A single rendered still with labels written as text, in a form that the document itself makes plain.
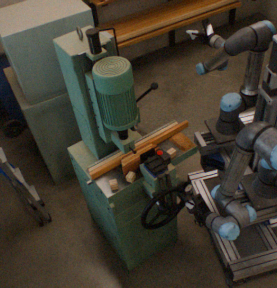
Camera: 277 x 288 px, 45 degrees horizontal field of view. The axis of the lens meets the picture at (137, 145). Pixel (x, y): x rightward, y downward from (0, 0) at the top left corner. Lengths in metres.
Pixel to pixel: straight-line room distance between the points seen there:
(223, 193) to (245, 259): 0.84
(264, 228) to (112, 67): 1.54
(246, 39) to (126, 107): 0.70
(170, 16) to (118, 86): 2.57
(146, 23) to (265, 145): 2.77
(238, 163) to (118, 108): 0.58
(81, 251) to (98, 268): 0.19
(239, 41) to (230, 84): 2.16
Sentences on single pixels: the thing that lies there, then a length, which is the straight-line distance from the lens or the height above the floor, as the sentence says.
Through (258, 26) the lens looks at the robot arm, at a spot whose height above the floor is 1.46.
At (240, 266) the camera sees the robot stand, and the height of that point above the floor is 0.23.
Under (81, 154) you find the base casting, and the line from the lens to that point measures 2.11.
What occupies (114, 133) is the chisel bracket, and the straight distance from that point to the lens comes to 1.80.
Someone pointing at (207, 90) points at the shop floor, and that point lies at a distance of 3.85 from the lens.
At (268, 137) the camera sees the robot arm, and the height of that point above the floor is 1.40.
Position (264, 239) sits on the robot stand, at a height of 0.23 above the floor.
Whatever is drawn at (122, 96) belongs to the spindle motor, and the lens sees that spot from 1.50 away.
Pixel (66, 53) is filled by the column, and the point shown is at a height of 1.51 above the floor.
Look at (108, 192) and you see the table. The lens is 1.76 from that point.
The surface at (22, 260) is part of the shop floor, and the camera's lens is 2.78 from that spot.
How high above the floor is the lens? 2.29
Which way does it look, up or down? 45 degrees down
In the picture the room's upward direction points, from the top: 8 degrees counter-clockwise
